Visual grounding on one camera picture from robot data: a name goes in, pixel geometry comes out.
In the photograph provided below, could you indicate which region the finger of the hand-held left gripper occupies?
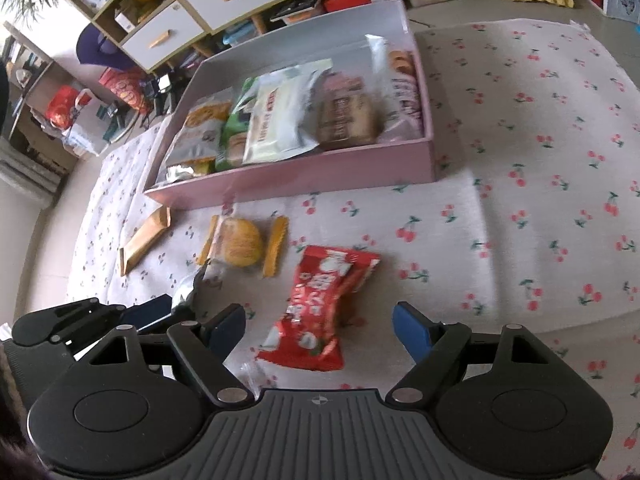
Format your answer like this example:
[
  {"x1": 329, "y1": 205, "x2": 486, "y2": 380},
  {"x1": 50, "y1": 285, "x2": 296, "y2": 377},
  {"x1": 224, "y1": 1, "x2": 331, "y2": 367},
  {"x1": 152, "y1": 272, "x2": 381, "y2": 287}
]
[{"x1": 11, "y1": 294, "x2": 174, "y2": 356}]

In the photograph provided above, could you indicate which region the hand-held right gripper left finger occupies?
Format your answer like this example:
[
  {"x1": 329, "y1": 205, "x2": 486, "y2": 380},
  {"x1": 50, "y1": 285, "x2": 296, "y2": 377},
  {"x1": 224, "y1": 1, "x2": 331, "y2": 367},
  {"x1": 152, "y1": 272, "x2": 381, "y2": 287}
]
[{"x1": 79, "y1": 303, "x2": 249, "y2": 409}]

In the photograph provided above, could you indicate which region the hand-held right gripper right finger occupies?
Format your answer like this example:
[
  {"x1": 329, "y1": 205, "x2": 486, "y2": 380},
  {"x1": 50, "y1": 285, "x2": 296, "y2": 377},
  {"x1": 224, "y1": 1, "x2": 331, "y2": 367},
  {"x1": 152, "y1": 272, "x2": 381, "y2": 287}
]
[{"x1": 386, "y1": 301, "x2": 559, "y2": 407}]

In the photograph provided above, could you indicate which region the red snack packet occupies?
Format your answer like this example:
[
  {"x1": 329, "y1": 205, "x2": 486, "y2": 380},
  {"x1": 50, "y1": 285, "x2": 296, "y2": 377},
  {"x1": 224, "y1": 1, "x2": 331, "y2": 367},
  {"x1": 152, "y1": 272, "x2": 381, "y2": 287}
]
[{"x1": 256, "y1": 244, "x2": 382, "y2": 372}]

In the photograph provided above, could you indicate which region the pink cardboard box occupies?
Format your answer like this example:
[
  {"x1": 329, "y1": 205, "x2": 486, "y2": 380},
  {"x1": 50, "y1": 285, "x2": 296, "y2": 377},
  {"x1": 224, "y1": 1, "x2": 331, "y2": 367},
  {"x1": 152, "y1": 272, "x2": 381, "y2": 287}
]
[{"x1": 143, "y1": 0, "x2": 437, "y2": 210}]

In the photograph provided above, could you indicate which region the yellow round cake packet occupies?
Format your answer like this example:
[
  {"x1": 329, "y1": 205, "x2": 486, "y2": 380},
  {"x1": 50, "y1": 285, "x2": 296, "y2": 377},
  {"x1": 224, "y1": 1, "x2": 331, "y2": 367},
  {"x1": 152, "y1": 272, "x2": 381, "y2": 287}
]
[{"x1": 164, "y1": 101, "x2": 234, "y2": 167}]

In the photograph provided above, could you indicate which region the brown label snack packet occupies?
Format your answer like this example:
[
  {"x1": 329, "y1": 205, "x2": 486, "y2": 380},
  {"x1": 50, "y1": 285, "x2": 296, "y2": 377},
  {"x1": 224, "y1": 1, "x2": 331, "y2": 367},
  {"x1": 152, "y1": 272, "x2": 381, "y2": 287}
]
[{"x1": 314, "y1": 71, "x2": 382, "y2": 152}]

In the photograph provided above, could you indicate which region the white pale green packet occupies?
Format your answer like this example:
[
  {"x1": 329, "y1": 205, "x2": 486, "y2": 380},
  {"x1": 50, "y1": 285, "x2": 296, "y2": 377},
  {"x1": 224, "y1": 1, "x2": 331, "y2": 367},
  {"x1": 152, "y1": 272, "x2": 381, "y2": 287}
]
[{"x1": 242, "y1": 59, "x2": 334, "y2": 166}]

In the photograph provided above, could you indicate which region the silver cookie packet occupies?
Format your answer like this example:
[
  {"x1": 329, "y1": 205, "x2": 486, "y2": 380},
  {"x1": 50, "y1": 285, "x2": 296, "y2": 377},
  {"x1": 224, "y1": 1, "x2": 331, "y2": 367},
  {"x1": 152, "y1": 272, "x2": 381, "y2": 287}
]
[{"x1": 364, "y1": 34, "x2": 427, "y2": 126}]

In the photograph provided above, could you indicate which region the clear plastic wrapper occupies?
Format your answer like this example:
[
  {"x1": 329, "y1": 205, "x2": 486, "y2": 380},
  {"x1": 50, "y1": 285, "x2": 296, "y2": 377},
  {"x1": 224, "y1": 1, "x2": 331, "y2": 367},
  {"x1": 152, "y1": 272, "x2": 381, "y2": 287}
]
[{"x1": 239, "y1": 359, "x2": 263, "y2": 397}]

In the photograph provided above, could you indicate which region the brown wafer bar packet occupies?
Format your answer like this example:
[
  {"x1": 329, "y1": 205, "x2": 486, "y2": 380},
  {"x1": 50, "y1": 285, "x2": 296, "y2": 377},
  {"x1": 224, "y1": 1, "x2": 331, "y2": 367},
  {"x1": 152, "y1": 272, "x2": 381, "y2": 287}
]
[{"x1": 119, "y1": 204, "x2": 172, "y2": 277}]

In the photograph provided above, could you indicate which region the small yellow cake packet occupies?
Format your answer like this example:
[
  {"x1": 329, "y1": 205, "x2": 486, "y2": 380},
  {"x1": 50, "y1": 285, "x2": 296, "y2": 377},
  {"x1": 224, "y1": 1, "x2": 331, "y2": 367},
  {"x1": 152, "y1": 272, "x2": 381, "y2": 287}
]
[{"x1": 196, "y1": 214, "x2": 289, "y2": 279}]

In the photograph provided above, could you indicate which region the green snack packet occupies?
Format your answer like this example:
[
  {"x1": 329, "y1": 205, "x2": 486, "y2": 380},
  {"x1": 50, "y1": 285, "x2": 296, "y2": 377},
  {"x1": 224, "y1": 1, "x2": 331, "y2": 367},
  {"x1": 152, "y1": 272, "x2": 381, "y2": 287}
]
[{"x1": 214, "y1": 76, "x2": 262, "y2": 172}]

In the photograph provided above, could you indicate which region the white red paper bag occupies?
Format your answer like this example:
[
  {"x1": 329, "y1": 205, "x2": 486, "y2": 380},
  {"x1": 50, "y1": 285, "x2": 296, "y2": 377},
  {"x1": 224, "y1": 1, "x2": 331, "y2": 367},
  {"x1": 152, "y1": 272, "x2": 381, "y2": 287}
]
[{"x1": 46, "y1": 86, "x2": 109, "y2": 157}]

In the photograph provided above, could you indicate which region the red printed bag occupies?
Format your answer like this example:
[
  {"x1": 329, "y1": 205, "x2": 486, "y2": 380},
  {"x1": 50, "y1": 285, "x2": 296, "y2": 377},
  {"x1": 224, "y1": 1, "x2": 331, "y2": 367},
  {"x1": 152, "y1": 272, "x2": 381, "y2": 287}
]
[{"x1": 97, "y1": 66, "x2": 152, "y2": 114}]

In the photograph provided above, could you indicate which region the purple cap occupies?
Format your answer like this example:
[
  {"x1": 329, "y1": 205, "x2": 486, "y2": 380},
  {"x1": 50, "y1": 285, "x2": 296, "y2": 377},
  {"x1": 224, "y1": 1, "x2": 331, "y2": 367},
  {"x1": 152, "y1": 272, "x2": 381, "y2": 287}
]
[{"x1": 75, "y1": 24, "x2": 137, "y2": 69}]

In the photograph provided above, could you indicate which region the wooden shelf unit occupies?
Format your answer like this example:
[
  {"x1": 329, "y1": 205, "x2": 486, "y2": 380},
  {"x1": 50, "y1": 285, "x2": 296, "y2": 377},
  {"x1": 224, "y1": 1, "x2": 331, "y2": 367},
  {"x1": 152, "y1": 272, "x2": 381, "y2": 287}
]
[{"x1": 64, "y1": 0, "x2": 640, "y2": 77}]

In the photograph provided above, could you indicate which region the red flat box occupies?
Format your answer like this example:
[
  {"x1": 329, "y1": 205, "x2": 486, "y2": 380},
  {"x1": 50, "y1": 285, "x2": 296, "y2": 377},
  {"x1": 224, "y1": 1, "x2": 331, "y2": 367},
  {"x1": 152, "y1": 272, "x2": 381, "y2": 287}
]
[{"x1": 323, "y1": 0, "x2": 397, "y2": 14}]

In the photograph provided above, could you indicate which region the black camera stand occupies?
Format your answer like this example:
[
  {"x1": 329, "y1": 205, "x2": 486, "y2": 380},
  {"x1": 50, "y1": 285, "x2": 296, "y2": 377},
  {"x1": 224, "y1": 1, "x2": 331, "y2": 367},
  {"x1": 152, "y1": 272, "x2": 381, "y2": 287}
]
[{"x1": 141, "y1": 74, "x2": 187, "y2": 117}]

